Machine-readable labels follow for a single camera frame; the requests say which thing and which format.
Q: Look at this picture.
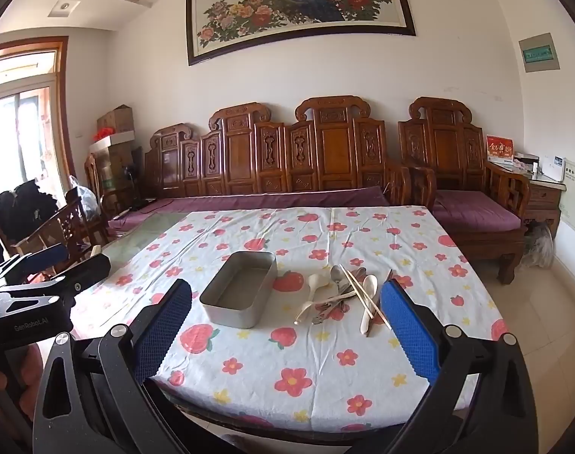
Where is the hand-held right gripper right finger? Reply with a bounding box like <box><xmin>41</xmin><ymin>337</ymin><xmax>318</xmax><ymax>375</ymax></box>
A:
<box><xmin>349</xmin><ymin>278</ymin><xmax>538</xmax><ymax>454</ymax></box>

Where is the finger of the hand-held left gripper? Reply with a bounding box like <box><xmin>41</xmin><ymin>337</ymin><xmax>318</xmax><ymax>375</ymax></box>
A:
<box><xmin>0</xmin><ymin>243</ymin><xmax>70</xmax><ymax>289</ymax></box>
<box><xmin>0</xmin><ymin>253</ymin><xmax>112</xmax><ymax>301</ymax></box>

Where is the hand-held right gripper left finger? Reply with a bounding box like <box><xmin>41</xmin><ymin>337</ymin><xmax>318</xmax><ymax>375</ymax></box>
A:
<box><xmin>32</xmin><ymin>278</ymin><xmax>194</xmax><ymax>454</ymax></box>

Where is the light bamboo chopstick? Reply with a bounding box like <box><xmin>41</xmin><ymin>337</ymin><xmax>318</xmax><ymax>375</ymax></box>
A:
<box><xmin>349</xmin><ymin>272</ymin><xmax>376</xmax><ymax>320</ymax></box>
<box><xmin>339</xmin><ymin>265</ymin><xmax>392</xmax><ymax>332</ymax></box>

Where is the white spoon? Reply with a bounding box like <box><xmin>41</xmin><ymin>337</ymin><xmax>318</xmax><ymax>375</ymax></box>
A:
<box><xmin>294</xmin><ymin>272</ymin><xmax>330</xmax><ymax>326</ymax></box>
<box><xmin>361</xmin><ymin>274</ymin><xmax>379</xmax><ymax>336</ymax></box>

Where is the rectangular metal tin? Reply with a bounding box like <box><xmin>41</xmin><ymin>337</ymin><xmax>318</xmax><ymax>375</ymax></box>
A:
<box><xmin>199</xmin><ymin>250</ymin><xmax>279</xmax><ymax>329</ymax></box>

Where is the metal fork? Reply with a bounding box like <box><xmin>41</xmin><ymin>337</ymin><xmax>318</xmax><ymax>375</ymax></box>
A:
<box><xmin>311</xmin><ymin>293</ymin><xmax>359</xmax><ymax>326</ymax></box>

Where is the wooden dining chair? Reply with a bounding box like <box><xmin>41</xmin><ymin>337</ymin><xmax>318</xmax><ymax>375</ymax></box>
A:
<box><xmin>13</xmin><ymin>189</ymin><xmax>108</xmax><ymax>275</ymax></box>

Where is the black clothing pile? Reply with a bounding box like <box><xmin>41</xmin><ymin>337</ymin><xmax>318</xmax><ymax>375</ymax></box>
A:
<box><xmin>0</xmin><ymin>180</ymin><xmax>59</xmax><ymax>266</ymax></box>

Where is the clear plastic bag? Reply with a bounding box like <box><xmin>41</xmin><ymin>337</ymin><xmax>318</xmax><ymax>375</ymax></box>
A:
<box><xmin>69</xmin><ymin>175</ymin><xmax>101</xmax><ymax>218</ymax></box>

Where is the large brown cardboard box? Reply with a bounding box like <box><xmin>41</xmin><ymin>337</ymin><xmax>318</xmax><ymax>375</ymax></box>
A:
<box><xmin>96</xmin><ymin>144</ymin><xmax>144</xmax><ymax>194</ymax></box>

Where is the floral strawberry tablecloth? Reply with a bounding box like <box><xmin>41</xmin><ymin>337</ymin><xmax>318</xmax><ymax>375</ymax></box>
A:
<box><xmin>72</xmin><ymin>205</ymin><xmax>510</xmax><ymax>431</ymax></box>

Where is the black standing fan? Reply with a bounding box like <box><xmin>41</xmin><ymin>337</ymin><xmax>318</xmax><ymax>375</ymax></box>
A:
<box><xmin>122</xmin><ymin>146</ymin><xmax>146</xmax><ymax>209</ymax></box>

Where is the wood framed glass door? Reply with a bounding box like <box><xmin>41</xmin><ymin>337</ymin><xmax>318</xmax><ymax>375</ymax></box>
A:
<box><xmin>0</xmin><ymin>35</ymin><xmax>77</xmax><ymax>209</ymax></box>

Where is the white flat box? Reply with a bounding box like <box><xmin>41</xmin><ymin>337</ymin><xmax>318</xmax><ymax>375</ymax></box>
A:
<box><xmin>91</xmin><ymin>132</ymin><xmax>137</xmax><ymax>152</ymax></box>

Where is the purple armchair cushion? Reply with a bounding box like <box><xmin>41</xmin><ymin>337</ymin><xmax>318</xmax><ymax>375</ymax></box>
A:
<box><xmin>431</xmin><ymin>190</ymin><xmax>524</xmax><ymax>233</ymax></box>

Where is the grey plastic bag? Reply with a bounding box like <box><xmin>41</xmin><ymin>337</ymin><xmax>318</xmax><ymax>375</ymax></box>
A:
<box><xmin>524</xmin><ymin>220</ymin><xmax>555</xmax><ymax>268</ymax></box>

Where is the long purple sofa cushion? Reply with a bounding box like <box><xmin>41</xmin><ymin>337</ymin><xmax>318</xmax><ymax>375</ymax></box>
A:
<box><xmin>107</xmin><ymin>185</ymin><xmax>391</xmax><ymax>239</ymax></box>

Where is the carved wooden armchair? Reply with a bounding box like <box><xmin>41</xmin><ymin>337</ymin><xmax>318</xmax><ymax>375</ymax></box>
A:
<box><xmin>398</xmin><ymin>97</ymin><xmax>531</xmax><ymax>285</ymax></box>

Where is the wooden side table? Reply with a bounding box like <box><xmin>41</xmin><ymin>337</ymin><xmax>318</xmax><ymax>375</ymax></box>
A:
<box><xmin>486</xmin><ymin>161</ymin><xmax>569</xmax><ymax>242</ymax></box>

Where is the carved wooden sofa bench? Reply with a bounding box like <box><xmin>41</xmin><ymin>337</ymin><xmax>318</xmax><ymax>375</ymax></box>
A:
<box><xmin>143</xmin><ymin>96</ymin><xmax>413</xmax><ymax>209</ymax></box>

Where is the red desk calendar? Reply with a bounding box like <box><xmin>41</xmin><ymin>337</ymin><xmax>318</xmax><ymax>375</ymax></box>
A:
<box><xmin>486</xmin><ymin>135</ymin><xmax>514</xmax><ymax>167</ymax></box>

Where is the recessed ceiling light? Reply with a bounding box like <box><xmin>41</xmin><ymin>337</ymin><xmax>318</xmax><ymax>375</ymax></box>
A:
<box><xmin>48</xmin><ymin>0</ymin><xmax>82</xmax><ymax>17</ymax></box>

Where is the framed peacock flower painting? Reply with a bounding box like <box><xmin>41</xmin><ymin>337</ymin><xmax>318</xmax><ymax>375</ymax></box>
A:
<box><xmin>186</xmin><ymin>0</ymin><xmax>417</xmax><ymax>67</ymax></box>

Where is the white wall panel door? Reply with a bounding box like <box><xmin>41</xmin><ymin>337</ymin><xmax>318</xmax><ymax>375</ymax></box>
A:
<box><xmin>558</xmin><ymin>158</ymin><xmax>575</xmax><ymax>235</ymax></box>

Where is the grey wall electrical box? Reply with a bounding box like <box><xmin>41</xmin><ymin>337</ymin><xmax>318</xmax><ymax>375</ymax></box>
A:
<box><xmin>519</xmin><ymin>33</ymin><xmax>561</xmax><ymax>74</ymax></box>

